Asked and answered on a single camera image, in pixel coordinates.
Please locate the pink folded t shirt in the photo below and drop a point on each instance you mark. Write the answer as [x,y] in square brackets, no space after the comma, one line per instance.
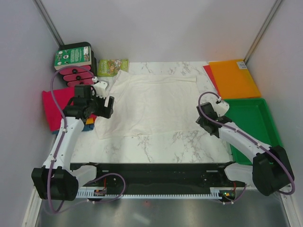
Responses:
[52,113]

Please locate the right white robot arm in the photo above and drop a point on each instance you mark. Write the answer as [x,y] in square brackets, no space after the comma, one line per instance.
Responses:
[270,170]

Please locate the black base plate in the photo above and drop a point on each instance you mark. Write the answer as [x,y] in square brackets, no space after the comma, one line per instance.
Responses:
[173,177]

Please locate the aluminium rail frame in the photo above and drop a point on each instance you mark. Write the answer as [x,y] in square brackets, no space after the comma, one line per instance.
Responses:
[251,210]

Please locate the aluminium corner post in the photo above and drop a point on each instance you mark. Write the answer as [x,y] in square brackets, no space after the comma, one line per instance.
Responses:
[49,22]
[264,27]

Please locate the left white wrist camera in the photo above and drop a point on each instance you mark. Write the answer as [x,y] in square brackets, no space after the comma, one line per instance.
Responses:
[101,89]

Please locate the orange plastic board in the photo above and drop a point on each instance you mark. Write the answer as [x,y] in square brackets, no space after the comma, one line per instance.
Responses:
[234,80]

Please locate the right aluminium corner post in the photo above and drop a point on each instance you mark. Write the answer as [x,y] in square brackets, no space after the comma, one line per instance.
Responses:
[264,27]

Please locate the lime green picture book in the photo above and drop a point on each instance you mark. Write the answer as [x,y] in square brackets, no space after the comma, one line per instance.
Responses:
[110,68]

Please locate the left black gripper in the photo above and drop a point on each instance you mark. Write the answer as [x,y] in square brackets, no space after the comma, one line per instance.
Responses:
[104,111]

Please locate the blue folded t shirt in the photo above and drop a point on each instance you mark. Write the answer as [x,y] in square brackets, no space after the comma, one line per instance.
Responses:
[87,127]

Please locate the black pink drawer unit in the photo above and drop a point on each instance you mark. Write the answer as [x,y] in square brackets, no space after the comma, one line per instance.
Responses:
[79,75]

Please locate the white t shirt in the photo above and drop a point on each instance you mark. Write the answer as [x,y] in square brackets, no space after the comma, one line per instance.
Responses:
[150,104]

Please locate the white slotted cable duct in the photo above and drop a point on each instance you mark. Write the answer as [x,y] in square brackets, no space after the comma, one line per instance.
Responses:
[98,193]

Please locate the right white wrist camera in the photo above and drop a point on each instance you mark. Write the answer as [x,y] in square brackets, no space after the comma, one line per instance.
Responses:
[221,107]

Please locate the red plastic board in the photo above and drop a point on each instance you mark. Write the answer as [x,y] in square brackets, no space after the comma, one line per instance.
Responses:
[208,70]

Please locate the left aluminium corner post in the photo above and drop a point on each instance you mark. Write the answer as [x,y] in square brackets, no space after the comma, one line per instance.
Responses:
[49,22]

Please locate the green plastic tray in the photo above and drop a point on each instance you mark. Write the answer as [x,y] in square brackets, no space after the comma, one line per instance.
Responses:
[253,116]

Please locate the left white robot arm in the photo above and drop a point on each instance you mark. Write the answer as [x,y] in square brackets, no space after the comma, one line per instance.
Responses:
[55,180]

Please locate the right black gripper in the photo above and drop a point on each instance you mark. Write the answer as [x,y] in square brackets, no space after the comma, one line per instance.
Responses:
[200,121]

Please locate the green book on drawers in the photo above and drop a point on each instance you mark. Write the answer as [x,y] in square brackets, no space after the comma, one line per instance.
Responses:
[79,56]

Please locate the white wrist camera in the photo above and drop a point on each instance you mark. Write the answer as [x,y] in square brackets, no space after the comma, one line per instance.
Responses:
[221,107]
[101,89]

